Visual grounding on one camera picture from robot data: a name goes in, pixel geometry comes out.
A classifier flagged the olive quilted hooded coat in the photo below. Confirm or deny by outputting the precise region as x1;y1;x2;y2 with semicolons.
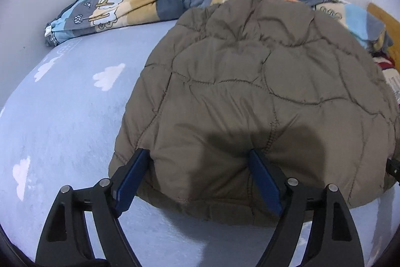
108;0;399;226

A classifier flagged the blue star moon pillow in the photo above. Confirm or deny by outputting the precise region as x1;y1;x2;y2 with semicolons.
372;52;400;104

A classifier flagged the light blue cloud bedsheet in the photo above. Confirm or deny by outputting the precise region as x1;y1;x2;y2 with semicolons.
1;21;399;266

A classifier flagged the wooden headboard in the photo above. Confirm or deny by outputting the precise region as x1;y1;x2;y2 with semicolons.
367;3;400;71

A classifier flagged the colourful patchwork cartoon quilt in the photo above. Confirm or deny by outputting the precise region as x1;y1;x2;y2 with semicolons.
44;0;394;54

